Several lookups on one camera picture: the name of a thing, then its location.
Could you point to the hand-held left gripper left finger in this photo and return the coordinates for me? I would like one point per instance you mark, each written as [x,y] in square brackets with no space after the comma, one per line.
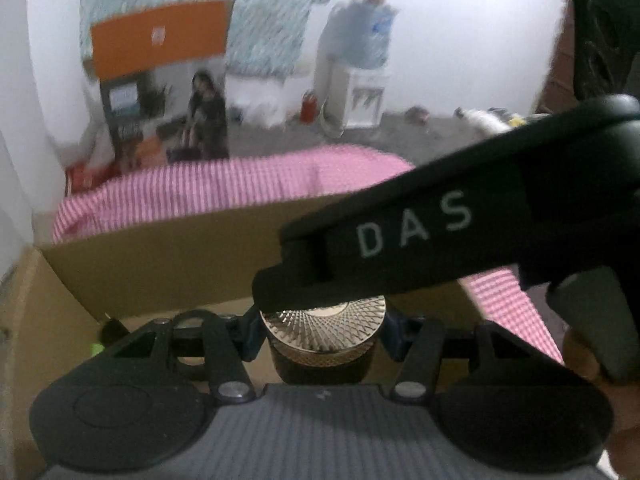
[227,355]

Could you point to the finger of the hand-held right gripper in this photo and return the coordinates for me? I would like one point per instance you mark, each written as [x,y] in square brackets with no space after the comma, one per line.
[290,292]

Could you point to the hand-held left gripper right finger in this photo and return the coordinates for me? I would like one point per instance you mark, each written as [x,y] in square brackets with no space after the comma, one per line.
[395,341]

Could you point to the gold lid jar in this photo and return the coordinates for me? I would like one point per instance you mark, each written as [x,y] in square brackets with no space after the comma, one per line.
[325,335]

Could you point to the brown cardboard box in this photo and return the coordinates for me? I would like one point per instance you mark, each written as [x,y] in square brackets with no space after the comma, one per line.
[175,260]

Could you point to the person's right hand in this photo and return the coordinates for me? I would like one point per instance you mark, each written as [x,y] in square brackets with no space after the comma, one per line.
[627,425]

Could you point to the pink checkered tablecloth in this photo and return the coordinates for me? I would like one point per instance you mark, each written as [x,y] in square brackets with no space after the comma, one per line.
[225,180]

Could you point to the small green object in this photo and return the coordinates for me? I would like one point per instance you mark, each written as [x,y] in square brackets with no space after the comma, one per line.
[97,348]

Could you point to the red bottle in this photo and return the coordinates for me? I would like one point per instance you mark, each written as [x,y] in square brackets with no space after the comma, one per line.
[308,107]

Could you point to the white water dispenser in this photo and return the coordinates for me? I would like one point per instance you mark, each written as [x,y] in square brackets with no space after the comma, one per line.
[365,95]

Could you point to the blue water bottle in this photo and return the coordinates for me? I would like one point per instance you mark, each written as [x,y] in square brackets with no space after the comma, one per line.
[370,35]

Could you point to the red box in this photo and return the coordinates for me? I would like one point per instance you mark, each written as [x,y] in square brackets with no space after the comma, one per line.
[85,177]

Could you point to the pale blue floral curtain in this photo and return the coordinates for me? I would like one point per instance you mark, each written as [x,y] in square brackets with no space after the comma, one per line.
[270,10]

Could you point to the orange wall poster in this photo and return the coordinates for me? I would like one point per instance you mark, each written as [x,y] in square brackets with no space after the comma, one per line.
[160,35]

